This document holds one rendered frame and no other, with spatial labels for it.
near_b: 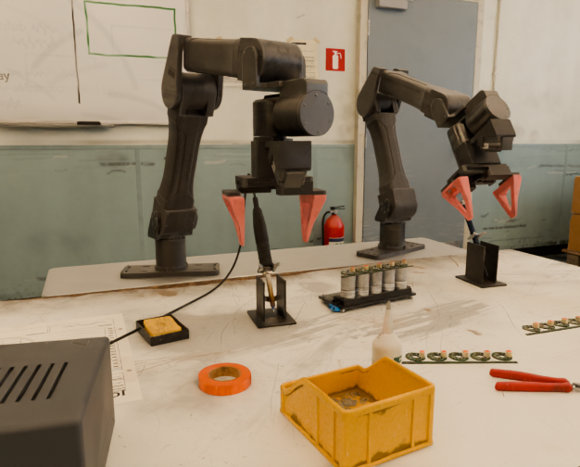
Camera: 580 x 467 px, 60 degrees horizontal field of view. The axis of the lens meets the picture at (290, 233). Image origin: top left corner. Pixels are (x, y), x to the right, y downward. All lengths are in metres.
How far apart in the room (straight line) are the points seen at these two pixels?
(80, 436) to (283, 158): 0.39
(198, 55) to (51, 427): 0.64
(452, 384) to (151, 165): 2.88
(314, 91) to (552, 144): 4.43
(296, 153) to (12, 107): 2.78
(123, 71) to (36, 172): 0.79
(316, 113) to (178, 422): 0.39
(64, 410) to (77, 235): 2.99
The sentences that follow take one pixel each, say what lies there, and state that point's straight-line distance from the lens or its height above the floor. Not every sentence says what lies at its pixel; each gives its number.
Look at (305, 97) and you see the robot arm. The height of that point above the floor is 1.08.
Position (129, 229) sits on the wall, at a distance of 3.36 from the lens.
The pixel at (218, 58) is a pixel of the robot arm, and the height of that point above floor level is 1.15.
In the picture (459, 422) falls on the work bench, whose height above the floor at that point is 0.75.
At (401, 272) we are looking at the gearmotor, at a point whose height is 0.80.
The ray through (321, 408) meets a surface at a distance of 0.47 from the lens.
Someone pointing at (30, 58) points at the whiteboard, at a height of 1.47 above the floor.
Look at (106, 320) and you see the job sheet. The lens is 0.85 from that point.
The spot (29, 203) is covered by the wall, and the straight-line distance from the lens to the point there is 3.35.
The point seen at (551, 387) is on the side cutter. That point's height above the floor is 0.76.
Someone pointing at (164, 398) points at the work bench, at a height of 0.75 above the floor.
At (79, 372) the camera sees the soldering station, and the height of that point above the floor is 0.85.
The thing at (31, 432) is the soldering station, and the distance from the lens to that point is 0.38.
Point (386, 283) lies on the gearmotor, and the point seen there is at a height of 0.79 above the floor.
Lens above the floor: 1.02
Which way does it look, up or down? 10 degrees down
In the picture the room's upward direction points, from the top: straight up
